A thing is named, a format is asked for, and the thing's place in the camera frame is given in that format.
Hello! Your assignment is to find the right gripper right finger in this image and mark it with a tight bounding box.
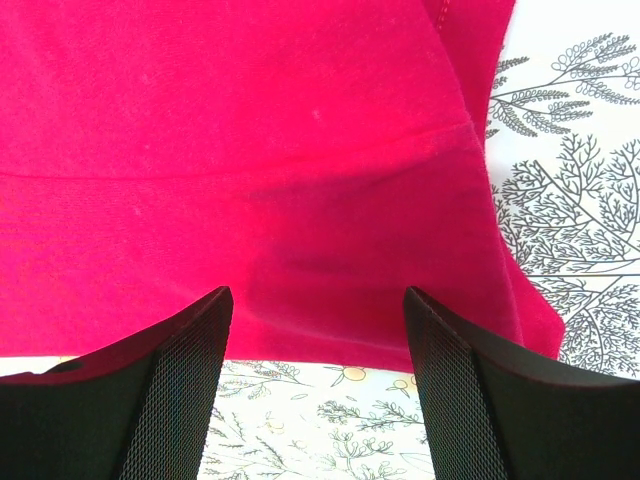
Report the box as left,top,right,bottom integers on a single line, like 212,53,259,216
403,287,639,480

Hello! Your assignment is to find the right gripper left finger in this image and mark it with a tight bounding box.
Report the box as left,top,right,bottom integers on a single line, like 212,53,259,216
1,287,233,480

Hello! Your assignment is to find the red t shirt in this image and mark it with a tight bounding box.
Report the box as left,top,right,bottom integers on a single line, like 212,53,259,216
1,1,565,371

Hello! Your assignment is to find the floral patterned table mat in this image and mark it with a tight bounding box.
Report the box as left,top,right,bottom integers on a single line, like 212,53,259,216
0,0,640,480

